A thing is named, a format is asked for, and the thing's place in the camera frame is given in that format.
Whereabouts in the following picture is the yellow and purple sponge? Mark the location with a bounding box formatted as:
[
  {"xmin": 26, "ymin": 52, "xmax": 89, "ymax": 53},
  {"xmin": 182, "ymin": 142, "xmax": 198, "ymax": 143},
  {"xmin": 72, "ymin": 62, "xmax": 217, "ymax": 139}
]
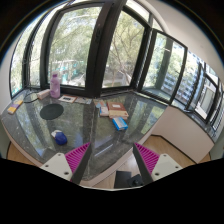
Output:
[{"xmin": 7, "ymin": 100, "xmax": 23, "ymax": 114}]

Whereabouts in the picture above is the black object on floor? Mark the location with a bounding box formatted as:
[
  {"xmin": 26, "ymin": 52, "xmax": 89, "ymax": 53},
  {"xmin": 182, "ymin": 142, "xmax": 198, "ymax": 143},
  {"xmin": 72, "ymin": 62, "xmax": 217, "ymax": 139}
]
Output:
[{"xmin": 114, "ymin": 171, "xmax": 143, "ymax": 189}]

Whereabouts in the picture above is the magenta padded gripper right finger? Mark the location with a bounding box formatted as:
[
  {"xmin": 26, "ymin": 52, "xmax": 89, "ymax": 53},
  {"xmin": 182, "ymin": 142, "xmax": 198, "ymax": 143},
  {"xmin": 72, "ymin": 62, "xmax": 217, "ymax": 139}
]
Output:
[{"xmin": 133, "ymin": 143, "xmax": 182, "ymax": 185}]

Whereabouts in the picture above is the black window frame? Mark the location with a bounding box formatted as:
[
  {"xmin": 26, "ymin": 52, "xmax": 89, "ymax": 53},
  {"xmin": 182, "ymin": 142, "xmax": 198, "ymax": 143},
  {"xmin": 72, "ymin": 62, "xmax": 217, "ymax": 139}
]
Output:
[{"xmin": 9, "ymin": 0, "xmax": 224, "ymax": 128}]

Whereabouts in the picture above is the black cable loop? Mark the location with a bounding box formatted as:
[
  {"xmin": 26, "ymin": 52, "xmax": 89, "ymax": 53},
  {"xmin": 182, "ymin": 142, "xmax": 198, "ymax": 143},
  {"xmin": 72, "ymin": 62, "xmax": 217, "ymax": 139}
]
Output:
[{"xmin": 22, "ymin": 91, "xmax": 40, "ymax": 104}]

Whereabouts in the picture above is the pink plastic bottle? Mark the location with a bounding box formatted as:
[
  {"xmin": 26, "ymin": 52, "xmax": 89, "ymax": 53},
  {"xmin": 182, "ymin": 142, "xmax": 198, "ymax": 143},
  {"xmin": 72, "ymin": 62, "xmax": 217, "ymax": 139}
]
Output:
[{"xmin": 50, "ymin": 72, "xmax": 60, "ymax": 98}]

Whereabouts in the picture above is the blue and white computer mouse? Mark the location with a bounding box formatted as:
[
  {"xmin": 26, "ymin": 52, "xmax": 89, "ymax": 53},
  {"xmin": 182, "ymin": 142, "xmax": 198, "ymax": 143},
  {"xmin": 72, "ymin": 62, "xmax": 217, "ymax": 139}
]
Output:
[{"xmin": 51, "ymin": 130, "xmax": 67, "ymax": 145}]

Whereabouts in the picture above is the small white and blue box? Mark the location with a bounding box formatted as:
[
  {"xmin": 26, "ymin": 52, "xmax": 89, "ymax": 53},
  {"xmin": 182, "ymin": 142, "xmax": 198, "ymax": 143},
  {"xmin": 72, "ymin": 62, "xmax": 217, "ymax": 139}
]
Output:
[{"xmin": 100, "ymin": 106, "xmax": 109, "ymax": 117}]

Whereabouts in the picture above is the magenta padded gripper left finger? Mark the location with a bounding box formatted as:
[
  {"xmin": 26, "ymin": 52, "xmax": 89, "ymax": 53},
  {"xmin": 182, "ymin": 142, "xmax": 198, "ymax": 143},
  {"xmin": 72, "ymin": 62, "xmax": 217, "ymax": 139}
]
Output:
[{"xmin": 41, "ymin": 142, "xmax": 92, "ymax": 185}]

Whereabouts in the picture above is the flat card with red border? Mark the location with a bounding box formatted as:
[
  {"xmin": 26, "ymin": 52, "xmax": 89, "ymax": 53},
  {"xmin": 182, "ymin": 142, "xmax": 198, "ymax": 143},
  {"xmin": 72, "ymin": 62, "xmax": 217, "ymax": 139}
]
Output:
[{"xmin": 59, "ymin": 95, "xmax": 77, "ymax": 103}]

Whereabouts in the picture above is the round black mouse pad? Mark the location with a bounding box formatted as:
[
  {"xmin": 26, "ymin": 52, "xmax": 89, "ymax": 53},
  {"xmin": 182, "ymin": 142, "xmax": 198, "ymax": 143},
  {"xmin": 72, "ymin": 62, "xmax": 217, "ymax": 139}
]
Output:
[{"xmin": 40, "ymin": 104, "xmax": 64, "ymax": 120}]

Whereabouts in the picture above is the white tube lying down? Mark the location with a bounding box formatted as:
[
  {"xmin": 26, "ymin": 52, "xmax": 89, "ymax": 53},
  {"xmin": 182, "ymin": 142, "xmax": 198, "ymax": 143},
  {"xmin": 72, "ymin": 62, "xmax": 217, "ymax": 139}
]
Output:
[{"xmin": 37, "ymin": 89, "xmax": 50, "ymax": 100}]

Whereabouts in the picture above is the red-brown hardcover book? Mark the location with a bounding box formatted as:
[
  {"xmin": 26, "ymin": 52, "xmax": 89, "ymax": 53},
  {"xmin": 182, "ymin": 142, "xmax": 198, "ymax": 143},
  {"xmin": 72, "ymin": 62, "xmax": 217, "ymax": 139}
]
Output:
[{"xmin": 107, "ymin": 102, "xmax": 129, "ymax": 119}]

